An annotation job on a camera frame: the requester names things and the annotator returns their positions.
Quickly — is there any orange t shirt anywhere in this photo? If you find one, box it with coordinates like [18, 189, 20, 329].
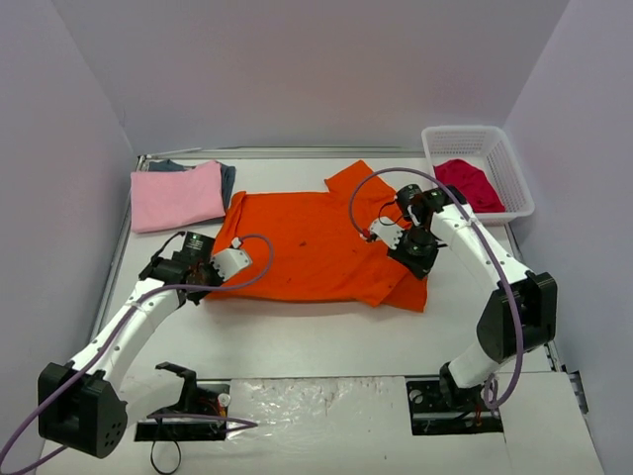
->
[215, 160, 427, 312]

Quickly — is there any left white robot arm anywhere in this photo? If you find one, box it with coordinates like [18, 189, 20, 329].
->
[38, 232, 223, 458]

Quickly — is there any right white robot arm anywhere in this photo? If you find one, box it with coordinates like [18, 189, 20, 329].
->
[384, 185, 558, 409]

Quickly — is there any pink folded t shirt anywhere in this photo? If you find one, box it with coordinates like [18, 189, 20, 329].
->
[131, 161, 225, 234]

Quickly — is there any red t shirt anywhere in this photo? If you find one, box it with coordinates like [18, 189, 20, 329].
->
[434, 158, 505, 214]

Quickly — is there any dark blue folded t shirt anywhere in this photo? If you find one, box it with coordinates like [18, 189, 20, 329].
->
[146, 159, 236, 209]

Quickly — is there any white plastic basket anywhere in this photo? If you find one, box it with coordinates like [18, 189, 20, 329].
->
[421, 126, 535, 226]

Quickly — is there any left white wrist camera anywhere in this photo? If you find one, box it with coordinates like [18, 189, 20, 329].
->
[210, 247, 252, 282]

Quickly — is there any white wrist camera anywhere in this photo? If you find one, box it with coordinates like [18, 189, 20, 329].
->
[361, 218, 406, 249]
[210, 247, 252, 282]

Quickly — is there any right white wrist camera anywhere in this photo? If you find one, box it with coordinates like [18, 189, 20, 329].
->
[361, 218, 406, 249]

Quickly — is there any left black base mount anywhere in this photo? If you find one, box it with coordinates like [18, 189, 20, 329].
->
[134, 381, 230, 442]

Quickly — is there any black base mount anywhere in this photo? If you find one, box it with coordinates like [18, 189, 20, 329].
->
[134, 381, 230, 442]
[406, 376, 503, 436]

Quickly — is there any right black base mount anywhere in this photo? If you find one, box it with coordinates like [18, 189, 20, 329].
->
[406, 376, 503, 436]

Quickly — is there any thin black cable loop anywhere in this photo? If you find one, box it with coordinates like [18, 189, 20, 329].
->
[149, 437, 180, 474]

